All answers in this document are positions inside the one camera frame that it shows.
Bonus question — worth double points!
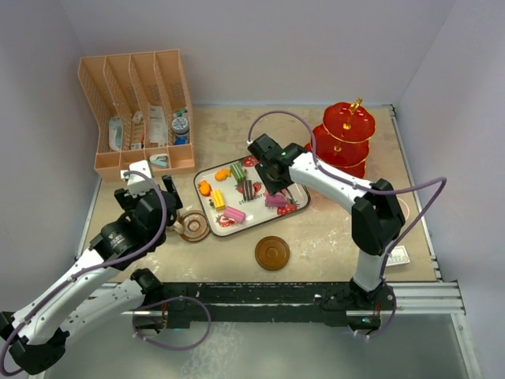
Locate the metal serving tongs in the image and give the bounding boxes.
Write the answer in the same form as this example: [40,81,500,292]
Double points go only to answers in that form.
[281,189,299,207]

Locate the brown toy cake slice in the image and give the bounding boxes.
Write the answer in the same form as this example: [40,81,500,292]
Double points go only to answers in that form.
[242,180,255,201]

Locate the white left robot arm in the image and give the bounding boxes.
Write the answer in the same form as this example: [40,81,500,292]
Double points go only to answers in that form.
[1,171,182,375]

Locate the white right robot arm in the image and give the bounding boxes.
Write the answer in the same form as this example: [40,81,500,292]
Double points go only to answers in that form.
[248,133,406,309]

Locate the orange fish cake left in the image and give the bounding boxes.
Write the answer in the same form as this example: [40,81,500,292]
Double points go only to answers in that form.
[198,180,212,197]

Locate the orange fish cake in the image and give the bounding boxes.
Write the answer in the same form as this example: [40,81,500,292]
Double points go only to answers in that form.
[198,180,212,197]
[215,168,231,182]

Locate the beige ceramic mug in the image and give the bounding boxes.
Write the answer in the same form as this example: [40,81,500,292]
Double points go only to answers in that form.
[171,220,185,235]

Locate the green toy cake slice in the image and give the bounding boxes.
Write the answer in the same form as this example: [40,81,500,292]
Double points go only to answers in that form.
[230,162,247,184]

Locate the white strawberry tray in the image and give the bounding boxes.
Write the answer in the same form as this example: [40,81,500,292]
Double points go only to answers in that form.
[193,156,311,237]

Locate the brown coaster by mug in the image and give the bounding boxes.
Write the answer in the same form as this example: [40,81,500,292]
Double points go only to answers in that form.
[179,211,210,242]

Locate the yellow toy cake slice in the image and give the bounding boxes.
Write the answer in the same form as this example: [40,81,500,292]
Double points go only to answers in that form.
[211,189,226,212]

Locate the orange fish cake upper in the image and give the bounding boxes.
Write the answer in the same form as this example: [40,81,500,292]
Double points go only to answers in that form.
[215,168,231,182]

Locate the white sachet packet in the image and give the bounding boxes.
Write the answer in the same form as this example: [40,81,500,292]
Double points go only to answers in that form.
[148,105,168,147]

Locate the pink toy cake slice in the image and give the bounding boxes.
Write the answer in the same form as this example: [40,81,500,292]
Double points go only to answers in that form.
[223,206,246,224]

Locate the small boxed packets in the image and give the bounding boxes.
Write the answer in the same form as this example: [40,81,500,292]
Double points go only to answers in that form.
[130,111,144,150]

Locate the blue white round tin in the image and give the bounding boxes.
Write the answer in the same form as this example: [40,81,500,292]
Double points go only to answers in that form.
[171,116,189,135]

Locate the red three-tier stand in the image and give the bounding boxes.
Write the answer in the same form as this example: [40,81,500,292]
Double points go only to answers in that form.
[305,97,376,178]

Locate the blue white pouch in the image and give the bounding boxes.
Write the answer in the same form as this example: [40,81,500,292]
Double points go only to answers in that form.
[108,116,122,152]

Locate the brown coaster centre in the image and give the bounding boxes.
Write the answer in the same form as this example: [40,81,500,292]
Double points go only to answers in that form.
[255,236,290,271]

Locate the pink desk organizer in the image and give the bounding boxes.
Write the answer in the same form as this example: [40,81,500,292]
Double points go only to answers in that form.
[78,50,196,182]

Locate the clear plastic cup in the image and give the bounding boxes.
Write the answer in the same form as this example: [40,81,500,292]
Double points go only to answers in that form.
[398,198,410,220]

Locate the white red card box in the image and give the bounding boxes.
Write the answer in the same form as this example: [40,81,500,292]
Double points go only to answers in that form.
[386,246,410,267]

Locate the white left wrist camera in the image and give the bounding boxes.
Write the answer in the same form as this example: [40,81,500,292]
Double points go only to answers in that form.
[120,159,153,197]

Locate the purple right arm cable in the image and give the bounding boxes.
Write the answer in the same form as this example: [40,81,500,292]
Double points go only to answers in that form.
[246,110,448,281]

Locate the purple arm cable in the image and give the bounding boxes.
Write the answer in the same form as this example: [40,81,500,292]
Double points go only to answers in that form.
[246,110,448,281]
[0,170,166,376]

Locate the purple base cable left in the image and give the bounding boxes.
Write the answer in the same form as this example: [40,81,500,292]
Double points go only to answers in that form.
[132,294,213,351]

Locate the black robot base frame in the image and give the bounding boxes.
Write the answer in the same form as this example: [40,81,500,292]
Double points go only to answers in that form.
[130,268,396,331]

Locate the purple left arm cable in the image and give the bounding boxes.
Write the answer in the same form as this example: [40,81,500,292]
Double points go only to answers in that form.
[0,170,166,376]

